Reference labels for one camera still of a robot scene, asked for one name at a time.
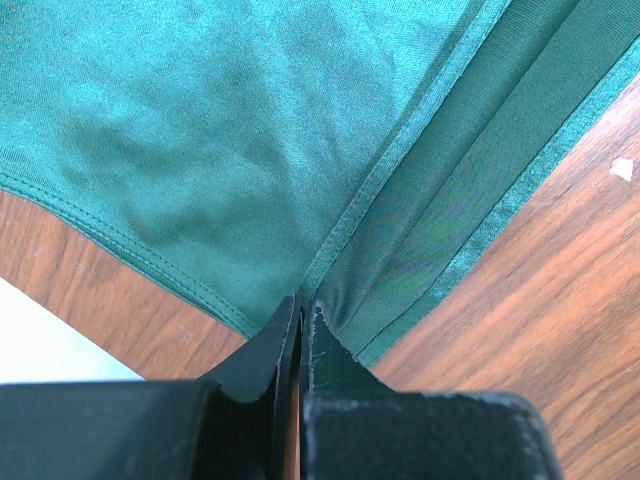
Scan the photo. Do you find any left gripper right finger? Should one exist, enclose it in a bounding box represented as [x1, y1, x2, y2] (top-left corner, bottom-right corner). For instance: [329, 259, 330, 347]
[300, 301, 564, 479]

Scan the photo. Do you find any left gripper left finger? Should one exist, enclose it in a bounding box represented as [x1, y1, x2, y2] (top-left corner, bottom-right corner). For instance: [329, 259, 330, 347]
[1, 295, 303, 479]

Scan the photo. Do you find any dark green cloth napkin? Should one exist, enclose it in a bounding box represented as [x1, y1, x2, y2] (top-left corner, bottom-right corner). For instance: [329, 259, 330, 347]
[1, 1, 639, 365]

